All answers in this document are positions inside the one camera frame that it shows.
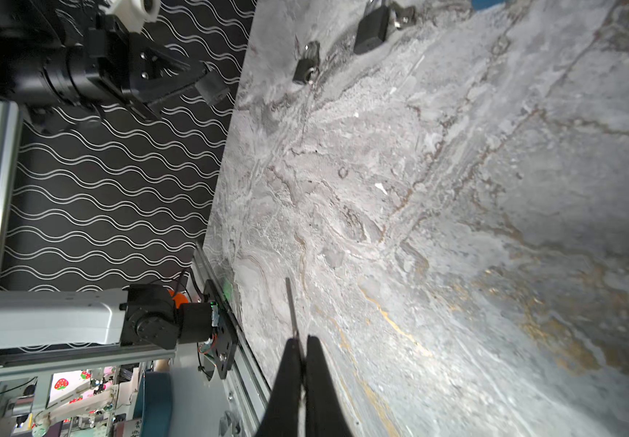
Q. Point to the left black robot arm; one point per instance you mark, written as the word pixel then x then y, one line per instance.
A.
pixel 112 134

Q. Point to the black padlock top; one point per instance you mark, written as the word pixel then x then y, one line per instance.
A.
pixel 307 67

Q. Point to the blue padlock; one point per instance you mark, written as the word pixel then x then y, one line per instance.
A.
pixel 479 5

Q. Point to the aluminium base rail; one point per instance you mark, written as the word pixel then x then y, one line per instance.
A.
pixel 237 370

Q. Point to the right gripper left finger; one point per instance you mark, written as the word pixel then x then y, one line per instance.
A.
pixel 282 411

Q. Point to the black padlock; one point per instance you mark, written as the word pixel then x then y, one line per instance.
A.
pixel 212 88
pixel 307 67
pixel 378 18

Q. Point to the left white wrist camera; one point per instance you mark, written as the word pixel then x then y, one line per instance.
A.
pixel 134 14

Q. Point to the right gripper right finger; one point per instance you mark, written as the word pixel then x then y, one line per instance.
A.
pixel 323 414

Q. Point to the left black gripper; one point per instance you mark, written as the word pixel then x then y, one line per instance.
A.
pixel 107 70

